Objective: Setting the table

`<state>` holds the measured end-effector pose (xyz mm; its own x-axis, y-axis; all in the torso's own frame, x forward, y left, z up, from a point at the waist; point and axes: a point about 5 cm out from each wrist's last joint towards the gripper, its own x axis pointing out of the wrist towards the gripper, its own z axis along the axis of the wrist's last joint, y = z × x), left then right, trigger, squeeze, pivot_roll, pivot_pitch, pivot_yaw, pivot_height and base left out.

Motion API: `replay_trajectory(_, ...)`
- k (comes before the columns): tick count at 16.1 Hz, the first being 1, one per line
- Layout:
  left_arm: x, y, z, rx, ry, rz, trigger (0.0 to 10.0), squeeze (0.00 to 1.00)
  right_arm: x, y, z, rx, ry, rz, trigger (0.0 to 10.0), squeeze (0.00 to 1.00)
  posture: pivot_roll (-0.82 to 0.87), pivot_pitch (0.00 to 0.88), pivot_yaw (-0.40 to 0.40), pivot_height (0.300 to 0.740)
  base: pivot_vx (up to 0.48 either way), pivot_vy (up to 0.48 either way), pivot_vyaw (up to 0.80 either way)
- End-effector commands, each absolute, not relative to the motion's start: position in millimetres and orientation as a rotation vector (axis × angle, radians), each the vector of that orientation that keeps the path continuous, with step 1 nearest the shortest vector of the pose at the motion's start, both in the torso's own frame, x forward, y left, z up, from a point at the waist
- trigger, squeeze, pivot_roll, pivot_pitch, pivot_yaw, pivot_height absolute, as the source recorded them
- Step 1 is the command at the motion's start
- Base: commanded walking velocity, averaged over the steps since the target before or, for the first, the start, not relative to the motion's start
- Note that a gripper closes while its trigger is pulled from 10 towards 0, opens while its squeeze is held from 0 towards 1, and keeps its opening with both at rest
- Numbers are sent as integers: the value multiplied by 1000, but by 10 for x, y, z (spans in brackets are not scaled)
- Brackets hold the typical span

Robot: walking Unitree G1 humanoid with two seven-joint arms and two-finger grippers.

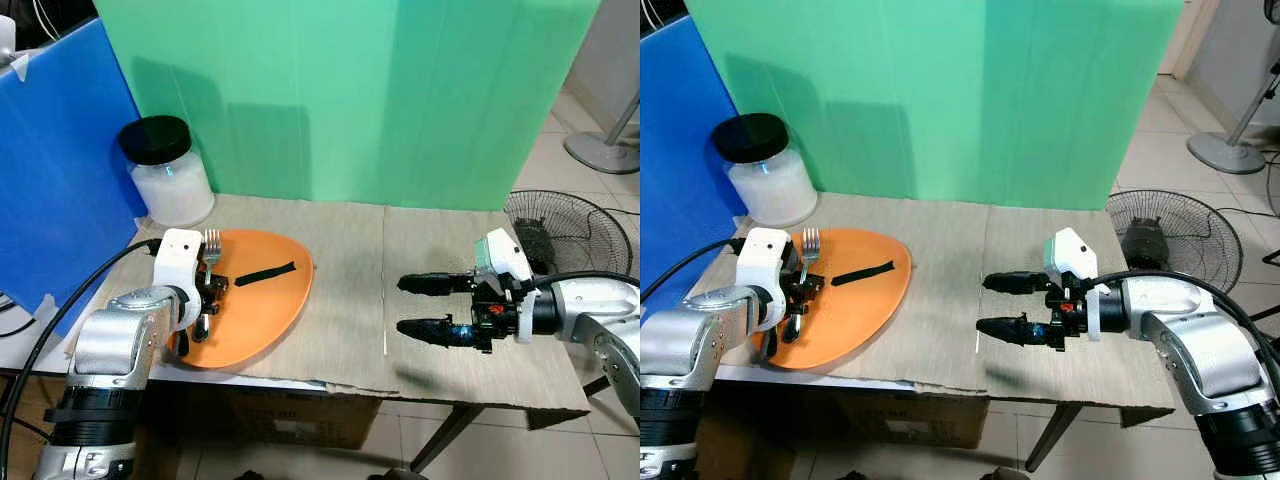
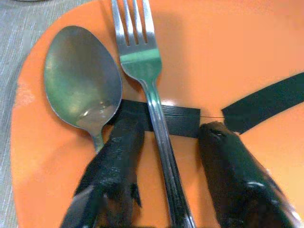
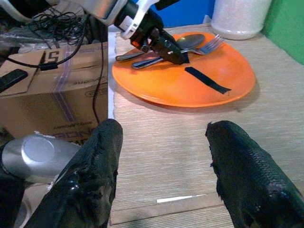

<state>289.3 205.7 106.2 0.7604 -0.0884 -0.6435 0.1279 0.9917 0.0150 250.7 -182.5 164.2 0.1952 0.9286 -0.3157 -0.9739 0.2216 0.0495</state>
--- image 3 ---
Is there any white paper towel roll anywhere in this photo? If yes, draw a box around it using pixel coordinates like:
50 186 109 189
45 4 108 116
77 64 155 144
210 0 273 40

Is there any silver oval robot body shell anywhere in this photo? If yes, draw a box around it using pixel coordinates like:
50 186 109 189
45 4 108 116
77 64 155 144
1 133 80 184

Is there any tangled black cable bundle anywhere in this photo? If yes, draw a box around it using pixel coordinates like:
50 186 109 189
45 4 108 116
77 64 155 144
27 6 92 46

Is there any thin black hanging cable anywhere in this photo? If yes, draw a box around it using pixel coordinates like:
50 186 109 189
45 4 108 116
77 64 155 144
92 41 105 124

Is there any black tape strip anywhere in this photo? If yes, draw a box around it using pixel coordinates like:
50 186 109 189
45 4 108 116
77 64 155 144
184 66 232 95

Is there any black flat remote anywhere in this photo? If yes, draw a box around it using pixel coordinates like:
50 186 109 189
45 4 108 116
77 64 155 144
0 68 29 94

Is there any orange plastic plate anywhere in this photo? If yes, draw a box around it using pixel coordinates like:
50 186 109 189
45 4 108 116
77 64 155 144
111 31 257 108

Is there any silver metal spoon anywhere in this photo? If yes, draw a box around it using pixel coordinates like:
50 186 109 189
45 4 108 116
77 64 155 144
115 34 206 63

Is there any brown cardboard box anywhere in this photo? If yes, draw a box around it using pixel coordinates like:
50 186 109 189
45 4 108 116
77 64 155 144
0 42 109 146

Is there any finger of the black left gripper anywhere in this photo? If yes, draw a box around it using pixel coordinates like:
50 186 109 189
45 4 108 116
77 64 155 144
149 28 162 51
159 29 190 65

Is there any beige woven table mat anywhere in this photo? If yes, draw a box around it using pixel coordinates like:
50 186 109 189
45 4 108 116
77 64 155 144
108 25 304 228

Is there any silver metal fork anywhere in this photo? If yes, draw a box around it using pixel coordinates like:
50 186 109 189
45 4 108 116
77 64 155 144
131 34 225 70

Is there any thin white paper strip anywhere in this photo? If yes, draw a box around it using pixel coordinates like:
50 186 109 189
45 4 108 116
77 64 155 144
156 194 207 203

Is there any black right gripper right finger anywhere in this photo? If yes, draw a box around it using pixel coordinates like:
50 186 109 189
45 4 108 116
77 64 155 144
205 120 304 228

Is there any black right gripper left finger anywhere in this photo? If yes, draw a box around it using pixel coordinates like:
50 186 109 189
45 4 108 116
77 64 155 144
23 118 124 228

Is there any black cable with ferrite block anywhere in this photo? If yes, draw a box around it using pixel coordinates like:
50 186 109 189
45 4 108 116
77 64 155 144
0 14 86 72

